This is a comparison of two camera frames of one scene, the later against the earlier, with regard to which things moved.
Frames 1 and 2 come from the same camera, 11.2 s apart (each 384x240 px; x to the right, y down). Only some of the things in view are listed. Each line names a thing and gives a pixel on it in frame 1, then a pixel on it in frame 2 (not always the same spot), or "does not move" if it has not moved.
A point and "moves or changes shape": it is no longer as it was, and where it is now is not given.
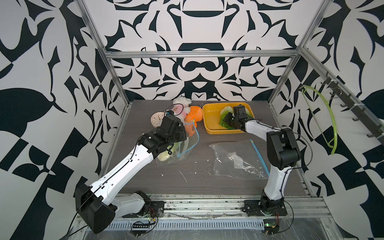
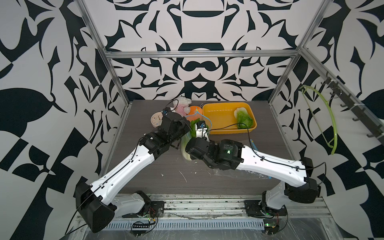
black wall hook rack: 359,111 does not move
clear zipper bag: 180,150 moves or changes shape
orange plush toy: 195,114 does not move
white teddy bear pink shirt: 181,108 does not move
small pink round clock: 156,119 does not move
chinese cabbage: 171,151 -> 186,138
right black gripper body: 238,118 -> 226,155
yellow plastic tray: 211,113 does not move
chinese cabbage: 224,111 -> 193,127
